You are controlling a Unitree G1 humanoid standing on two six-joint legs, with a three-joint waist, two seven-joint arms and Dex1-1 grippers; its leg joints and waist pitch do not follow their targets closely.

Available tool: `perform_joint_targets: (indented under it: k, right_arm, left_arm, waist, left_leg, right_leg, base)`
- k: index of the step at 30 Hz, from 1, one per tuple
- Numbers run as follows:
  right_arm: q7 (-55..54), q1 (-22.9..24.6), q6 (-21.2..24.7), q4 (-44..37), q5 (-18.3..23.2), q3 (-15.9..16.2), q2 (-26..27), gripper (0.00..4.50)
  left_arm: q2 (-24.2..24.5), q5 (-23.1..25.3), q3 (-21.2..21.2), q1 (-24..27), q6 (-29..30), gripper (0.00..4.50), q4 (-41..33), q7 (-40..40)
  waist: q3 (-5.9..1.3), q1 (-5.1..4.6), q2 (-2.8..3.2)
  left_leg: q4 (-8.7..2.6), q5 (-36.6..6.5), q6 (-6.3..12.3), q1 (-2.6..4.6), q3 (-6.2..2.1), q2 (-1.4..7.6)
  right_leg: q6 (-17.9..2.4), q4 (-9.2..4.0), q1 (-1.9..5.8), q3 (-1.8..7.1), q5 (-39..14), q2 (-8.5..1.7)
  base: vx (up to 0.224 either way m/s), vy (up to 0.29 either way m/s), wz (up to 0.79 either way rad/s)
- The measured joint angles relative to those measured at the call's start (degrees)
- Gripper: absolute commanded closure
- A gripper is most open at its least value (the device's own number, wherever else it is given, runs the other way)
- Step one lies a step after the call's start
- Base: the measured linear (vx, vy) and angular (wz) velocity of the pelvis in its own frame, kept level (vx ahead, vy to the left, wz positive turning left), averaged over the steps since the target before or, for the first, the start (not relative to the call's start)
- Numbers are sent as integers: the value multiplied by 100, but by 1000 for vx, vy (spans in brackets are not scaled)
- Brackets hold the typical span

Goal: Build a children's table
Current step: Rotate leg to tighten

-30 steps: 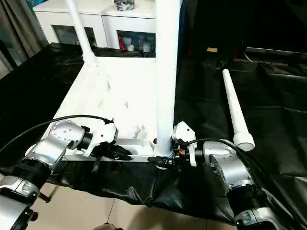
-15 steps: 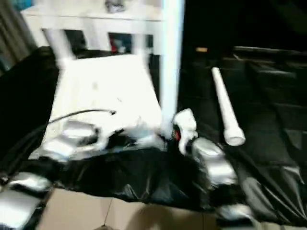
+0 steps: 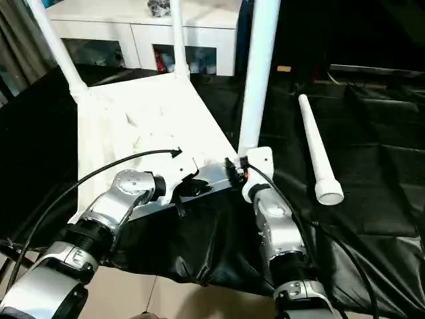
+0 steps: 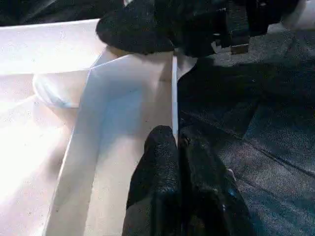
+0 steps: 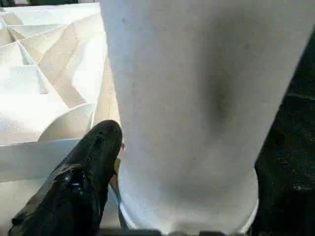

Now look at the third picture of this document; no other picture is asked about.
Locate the white plastic table top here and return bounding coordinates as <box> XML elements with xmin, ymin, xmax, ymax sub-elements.
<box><xmin>68</xmin><ymin>71</ymin><xmax>244</xmax><ymax>223</ymax></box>

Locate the white plastic table leg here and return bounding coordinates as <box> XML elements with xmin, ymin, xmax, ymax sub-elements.
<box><xmin>28</xmin><ymin>0</ymin><xmax>90</xmax><ymax>98</ymax></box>
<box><xmin>297</xmin><ymin>94</ymin><xmax>345</xmax><ymax>206</ymax></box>
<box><xmin>236</xmin><ymin>0</ymin><xmax>282</xmax><ymax>160</ymax></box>
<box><xmin>170</xmin><ymin>0</ymin><xmax>193</xmax><ymax>83</ymax></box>

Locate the black work mat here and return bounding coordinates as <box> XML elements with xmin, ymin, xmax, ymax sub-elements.
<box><xmin>0</xmin><ymin>62</ymin><xmax>425</xmax><ymax>319</ymax></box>

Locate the black flat panel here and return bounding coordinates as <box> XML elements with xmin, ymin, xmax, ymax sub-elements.
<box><xmin>328</xmin><ymin>64</ymin><xmax>425</xmax><ymax>76</ymax></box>

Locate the white cabinet with glass doors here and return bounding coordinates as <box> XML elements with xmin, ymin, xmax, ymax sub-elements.
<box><xmin>46</xmin><ymin>0</ymin><xmax>240</xmax><ymax>78</ymax></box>

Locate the dark metallic object on cabinet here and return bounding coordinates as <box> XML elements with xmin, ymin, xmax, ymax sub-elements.
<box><xmin>147</xmin><ymin>0</ymin><xmax>172</xmax><ymax>18</ymax></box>

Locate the grey brown curtain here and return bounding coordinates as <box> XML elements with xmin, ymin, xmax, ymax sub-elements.
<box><xmin>0</xmin><ymin>0</ymin><xmax>56</xmax><ymax>98</ymax></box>

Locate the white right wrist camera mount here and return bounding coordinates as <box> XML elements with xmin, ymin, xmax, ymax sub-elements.
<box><xmin>238</xmin><ymin>146</ymin><xmax>275</xmax><ymax>204</ymax></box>

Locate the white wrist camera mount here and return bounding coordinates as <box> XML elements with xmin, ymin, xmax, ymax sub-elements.
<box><xmin>159</xmin><ymin>154</ymin><xmax>201</xmax><ymax>207</ymax></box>
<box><xmin>238</xmin><ymin>146</ymin><xmax>275</xmax><ymax>204</ymax></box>

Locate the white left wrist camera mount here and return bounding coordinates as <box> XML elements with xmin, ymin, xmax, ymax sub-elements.
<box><xmin>159</xmin><ymin>154</ymin><xmax>201</xmax><ymax>207</ymax></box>

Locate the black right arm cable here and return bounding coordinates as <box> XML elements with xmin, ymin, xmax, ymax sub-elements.
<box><xmin>247</xmin><ymin>162</ymin><xmax>380</xmax><ymax>319</ymax></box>

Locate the black metal table frame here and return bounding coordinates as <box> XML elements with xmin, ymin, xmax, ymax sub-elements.
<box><xmin>0</xmin><ymin>237</ymin><xmax>23</xmax><ymax>285</ymax></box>

